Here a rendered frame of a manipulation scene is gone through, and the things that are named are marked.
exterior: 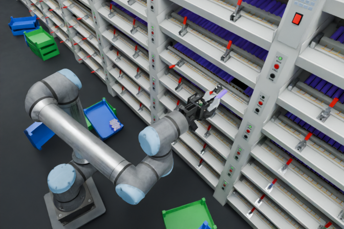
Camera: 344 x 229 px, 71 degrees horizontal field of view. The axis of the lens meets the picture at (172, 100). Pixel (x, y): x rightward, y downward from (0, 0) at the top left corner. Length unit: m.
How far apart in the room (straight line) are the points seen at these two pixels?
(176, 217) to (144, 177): 0.97
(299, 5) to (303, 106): 0.36
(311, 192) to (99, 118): 1.63
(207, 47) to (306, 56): 0.44
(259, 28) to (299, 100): 0.30
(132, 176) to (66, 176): 0.72
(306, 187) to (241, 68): 0.59
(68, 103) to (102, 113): 1.03
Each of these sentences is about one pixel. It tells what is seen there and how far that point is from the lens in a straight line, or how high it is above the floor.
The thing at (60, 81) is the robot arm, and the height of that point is 1.00.
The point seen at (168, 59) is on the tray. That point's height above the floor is 0.89.
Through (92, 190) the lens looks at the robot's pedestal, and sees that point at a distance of 1.85.
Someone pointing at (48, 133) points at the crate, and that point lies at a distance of 2.30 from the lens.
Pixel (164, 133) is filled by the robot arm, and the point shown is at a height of 1.05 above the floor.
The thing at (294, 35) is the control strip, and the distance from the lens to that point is 0.86.
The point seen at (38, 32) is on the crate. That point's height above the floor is 0.18.
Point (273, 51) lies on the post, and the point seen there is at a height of 1.23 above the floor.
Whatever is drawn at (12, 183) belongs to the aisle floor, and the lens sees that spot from 2.16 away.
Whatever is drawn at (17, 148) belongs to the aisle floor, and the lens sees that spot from 2.32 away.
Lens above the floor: 1.70
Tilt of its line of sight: 46 degrees down
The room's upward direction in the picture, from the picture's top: 3 degrees clockwise
